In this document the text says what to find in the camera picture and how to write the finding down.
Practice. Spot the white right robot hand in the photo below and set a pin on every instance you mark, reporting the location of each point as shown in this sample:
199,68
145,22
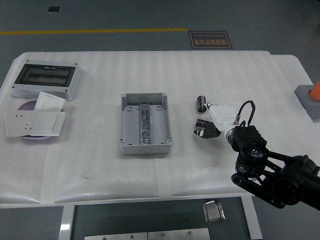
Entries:
223,113

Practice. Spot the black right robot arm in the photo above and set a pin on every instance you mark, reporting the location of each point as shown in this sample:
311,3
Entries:
287,185

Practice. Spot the grey open junction box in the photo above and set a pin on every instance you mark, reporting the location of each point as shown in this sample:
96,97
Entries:
160,125

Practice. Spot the grey distribution box dark window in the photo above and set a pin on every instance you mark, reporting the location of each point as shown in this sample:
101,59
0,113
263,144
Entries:
45,75

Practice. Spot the black floor sign orange text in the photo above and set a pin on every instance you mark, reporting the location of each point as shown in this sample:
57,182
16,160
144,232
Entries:
210,40

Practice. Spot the grey square base block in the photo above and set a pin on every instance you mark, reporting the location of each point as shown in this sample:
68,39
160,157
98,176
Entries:
306,102

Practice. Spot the orange cone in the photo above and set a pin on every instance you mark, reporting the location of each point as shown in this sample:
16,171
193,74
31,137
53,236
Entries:
316,92

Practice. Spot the silver metal latch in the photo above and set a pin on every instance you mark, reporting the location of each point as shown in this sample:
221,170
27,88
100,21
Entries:
213,211

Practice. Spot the grey metal plate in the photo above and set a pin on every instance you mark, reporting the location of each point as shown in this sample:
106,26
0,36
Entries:
178,234
116,236

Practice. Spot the white foam mat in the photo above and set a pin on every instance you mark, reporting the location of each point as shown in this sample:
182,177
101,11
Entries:
100,75

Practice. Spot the purple plate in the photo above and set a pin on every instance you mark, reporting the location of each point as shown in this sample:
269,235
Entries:
27,106

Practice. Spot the dark square floor hatch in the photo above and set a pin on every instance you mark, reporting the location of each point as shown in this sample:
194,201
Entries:
53,9

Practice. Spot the metal mounting rail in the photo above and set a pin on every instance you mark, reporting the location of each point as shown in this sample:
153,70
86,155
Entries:
145,125

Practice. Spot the white wall switch panel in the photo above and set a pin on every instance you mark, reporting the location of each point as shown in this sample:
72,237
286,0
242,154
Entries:
47,123
50,101

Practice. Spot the white table frame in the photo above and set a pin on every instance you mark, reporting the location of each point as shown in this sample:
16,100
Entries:
66,222

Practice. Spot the white wall socket panel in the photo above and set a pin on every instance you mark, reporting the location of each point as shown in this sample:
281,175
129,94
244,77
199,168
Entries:
17,125

